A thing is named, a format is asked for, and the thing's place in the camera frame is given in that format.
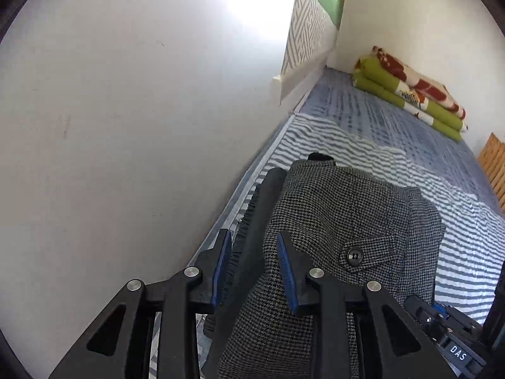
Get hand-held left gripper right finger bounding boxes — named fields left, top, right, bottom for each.
left=276, top=232, right=458, bottom=379

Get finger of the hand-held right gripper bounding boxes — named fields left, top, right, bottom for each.
left=404, top=295, right=450, bottom=334

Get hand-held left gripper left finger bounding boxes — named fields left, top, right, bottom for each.
left=47, top=229, right=233, bottom=379

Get grey houndstooth pants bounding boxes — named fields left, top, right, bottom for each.
left=216, top=152, right=446, bottom=379

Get grey white striped blanket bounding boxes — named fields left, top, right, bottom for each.
left=150, top=112, right=505, bottom=379

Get wooden slatted headboard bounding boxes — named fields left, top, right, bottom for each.
left=477, top=132, right=505, bottom=212

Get blue patterned bed sheet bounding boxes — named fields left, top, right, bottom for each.
left=292, top=67, right=505, bottom=222

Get white window ledge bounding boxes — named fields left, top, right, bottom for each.
left=270, top=53, right=328, bottom=105

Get green floral folded quilt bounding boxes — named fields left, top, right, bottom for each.
left=352, top=45, right=470, bottom=143

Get grey patterned wall panel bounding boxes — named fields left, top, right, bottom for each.
left=281, top=0, right=339, bottom=75

